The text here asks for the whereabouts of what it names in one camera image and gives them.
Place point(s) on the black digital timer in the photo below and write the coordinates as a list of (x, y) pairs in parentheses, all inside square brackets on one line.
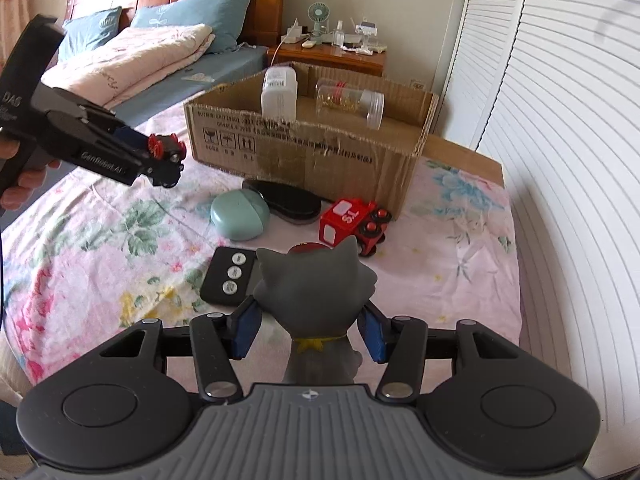
[(220, 280)]

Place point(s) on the black oval case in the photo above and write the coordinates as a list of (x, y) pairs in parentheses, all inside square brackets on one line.
[(292, 202)]

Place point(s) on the black toy car red wheels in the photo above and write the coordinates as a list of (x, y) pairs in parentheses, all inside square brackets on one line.
[(167, 172)]

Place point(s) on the plain blue pillow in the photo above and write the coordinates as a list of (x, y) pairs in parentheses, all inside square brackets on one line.
[(90, 32)]

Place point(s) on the blue pillow with flower print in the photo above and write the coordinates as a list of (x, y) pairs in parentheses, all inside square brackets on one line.
[(220, 15)]

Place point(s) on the teal oval case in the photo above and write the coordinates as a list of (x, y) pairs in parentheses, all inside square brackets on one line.
[(239, 215)]

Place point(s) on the white power strip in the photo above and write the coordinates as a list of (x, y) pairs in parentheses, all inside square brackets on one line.
[(295, 34)]

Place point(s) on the blue bed sheet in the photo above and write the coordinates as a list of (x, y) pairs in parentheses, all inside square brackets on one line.
[(225, 70)]

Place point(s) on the grey cat figurine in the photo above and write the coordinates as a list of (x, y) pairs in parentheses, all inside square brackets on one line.
[(310, 300)]

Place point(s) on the pink quilt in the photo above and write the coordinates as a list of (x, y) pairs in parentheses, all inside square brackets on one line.
[(130, 60)]

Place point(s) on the red toy truck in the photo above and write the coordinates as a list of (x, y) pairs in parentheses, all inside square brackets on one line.
[(345, 220)]

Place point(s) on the clear bottle of yellow capsules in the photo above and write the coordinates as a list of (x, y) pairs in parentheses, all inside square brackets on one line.
[(350, 102)]

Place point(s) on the person's left hand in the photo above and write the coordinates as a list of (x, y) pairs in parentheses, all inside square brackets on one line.
[(22, 191)]

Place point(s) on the brown cardboard box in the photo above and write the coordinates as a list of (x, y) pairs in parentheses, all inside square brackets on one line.
[(310, 160)]

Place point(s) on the wall outlet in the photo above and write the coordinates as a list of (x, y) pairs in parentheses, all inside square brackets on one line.
[(417, 84)]

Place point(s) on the white desk stand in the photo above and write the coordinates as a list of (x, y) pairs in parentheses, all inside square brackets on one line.
[(369, 35)]

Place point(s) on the wide white louvered door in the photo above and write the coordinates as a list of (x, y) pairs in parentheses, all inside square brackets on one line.
[(575, 160)]

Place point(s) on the pink floral tablecloth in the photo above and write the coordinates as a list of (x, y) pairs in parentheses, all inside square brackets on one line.
[(100, 260)]

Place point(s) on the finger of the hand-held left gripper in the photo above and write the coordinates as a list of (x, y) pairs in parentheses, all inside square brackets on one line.
[(131, 138)]

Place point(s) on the small green desk fan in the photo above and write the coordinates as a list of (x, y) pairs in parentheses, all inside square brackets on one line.
[(318, 14)]

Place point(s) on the clear spray bottle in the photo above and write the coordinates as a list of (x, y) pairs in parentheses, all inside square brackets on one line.
[(341, 34)]

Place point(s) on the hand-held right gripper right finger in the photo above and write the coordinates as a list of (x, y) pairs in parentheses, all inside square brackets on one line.
[(375, 335)]

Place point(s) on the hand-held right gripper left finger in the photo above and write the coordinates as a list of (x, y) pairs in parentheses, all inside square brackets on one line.
[(245, 332)]

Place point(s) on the narrow white louvered door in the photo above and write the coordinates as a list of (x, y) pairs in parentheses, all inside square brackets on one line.
[(485, 35)]

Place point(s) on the white bottle with green label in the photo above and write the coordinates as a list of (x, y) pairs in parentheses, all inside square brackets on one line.
[(279, 95)]

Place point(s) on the wooden nightstand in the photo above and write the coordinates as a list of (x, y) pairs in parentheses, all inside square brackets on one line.
[(340, 58)]

